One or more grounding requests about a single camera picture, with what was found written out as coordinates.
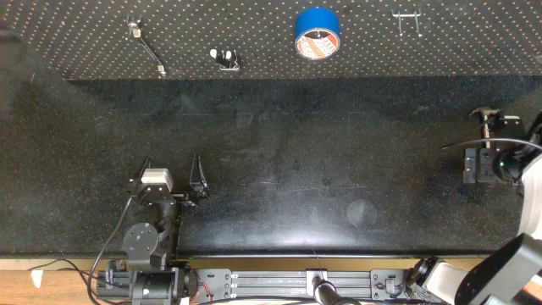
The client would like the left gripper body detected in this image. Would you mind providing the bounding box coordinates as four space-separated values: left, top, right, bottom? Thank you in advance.
126 180 211 208

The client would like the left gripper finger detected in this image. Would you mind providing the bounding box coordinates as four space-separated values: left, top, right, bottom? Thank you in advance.
188 152 210 197
134 156 153 183

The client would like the roll of blue tape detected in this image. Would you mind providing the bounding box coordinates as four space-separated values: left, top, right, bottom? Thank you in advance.
293 6 342 62

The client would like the hammer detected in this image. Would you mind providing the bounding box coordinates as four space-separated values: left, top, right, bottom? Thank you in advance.
468 106 503 150

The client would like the black pegboard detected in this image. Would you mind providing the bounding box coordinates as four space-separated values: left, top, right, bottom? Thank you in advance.
0 0 542 81

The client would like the black pole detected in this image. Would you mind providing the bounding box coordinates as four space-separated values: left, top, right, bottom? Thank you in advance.
312 276 363 305

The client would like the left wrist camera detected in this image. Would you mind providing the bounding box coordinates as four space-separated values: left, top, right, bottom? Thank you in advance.
140 167 175 192

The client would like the black cable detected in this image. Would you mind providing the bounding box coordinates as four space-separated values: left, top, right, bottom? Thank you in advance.
86 196 135 305
440 136 542 153

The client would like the thin black wire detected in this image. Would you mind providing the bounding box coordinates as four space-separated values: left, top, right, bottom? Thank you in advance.
26 258 99 300

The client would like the mounting rail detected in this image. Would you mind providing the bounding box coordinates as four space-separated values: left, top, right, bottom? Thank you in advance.
96 258 424 305

